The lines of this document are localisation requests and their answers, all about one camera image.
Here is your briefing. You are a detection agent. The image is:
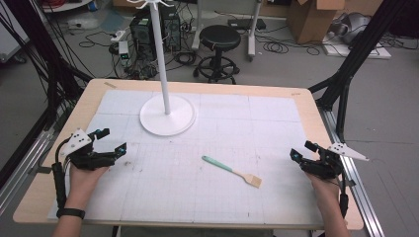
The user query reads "black flat device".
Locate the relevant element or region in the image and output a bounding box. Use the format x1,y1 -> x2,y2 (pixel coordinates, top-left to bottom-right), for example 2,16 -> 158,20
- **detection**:
226,17 -> 268,32

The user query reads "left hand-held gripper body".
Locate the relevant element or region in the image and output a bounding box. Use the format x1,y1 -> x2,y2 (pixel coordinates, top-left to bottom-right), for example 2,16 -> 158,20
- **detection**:
59,128 -> 117,171

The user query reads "white flat board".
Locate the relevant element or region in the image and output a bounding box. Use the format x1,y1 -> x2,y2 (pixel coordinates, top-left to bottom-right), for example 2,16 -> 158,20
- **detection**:
321,34 -> 393,60

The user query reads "white cabinet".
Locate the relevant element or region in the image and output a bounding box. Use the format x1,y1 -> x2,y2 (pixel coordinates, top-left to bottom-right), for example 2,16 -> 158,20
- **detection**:
0,0 -> 32,64

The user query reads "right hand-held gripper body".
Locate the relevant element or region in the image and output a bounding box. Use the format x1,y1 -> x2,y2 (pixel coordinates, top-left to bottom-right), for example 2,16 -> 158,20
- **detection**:
298,141 -> 371,181

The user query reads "grey bag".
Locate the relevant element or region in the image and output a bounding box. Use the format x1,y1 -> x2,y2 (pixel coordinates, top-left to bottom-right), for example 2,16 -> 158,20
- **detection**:
330,12 -> 373,46

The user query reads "black metal frame stand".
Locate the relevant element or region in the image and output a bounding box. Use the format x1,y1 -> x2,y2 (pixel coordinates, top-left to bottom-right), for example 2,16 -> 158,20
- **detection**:
308,0 -> 411,143
0,0 -> 94,132

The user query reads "person's left hand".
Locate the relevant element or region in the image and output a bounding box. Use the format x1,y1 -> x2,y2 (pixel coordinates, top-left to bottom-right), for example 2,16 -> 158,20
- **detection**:
67,161 -> 111,210

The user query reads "black computer tower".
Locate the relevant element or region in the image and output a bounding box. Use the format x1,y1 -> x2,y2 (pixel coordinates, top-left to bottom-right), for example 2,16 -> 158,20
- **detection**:
160,4 -> 183,53
128,13 -> 157,62

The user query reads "white frame leg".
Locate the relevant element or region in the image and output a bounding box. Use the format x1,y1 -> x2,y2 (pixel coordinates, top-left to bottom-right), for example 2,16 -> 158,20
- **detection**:
191,0 -> 205,51
246,0 -> 264,62

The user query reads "coiled black cable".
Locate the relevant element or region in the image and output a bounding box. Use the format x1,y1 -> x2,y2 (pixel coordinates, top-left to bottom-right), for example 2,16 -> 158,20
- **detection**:
262,40 -> 291,55

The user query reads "black round stool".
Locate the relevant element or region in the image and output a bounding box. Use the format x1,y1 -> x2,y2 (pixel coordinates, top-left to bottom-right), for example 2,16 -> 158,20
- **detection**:
193,24 -> 242,85

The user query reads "aluminium rail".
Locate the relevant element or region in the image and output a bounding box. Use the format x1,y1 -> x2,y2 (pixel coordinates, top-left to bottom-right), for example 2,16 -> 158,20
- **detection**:
316,108 -> 385,237
0,127 -> 56,216

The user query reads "person's right hand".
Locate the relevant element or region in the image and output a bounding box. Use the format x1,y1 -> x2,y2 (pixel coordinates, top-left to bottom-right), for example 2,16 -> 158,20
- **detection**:
304,171 -> 341,206

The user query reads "cardboard box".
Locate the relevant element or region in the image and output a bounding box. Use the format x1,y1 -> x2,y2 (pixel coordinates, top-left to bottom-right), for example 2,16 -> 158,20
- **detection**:
285,0 -> 348,45

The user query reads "white box with green display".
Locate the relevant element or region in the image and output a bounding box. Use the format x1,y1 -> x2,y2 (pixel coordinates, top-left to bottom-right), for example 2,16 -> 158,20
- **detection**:
117,40 -> 131,68

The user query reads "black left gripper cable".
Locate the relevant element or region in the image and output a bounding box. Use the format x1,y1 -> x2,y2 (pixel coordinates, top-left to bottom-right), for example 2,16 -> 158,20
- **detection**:
50,137 -> 73,211

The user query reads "white gridded mat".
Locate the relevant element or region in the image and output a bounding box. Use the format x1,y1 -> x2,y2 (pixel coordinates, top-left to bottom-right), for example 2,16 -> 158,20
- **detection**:
47,89 -> 325,225

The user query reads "white power strip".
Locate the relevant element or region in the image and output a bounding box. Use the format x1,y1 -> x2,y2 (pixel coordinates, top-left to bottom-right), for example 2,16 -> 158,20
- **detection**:
110,30 -> 128,43

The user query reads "white hook stand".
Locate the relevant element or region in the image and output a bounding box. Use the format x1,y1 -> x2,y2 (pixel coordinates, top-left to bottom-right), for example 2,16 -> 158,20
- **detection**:
126,0 -> 198,137

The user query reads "black wristband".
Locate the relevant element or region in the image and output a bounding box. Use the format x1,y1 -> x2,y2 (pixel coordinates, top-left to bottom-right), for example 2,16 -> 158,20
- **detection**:
55,206 -> 87,220

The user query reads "teal handled wooden brush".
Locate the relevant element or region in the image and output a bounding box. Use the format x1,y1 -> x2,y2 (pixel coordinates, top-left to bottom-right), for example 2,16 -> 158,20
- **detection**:
201,155 -> 264,190

